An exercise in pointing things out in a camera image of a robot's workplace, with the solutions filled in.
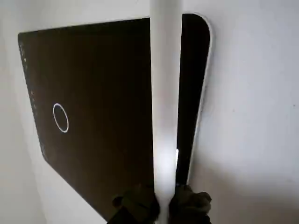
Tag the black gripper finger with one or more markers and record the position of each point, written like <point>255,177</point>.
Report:
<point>135,207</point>
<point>189,207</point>

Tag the white stylus pen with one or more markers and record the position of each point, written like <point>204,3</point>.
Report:
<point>165,93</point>

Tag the black screen tablet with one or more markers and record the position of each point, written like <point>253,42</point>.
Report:
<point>100,81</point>

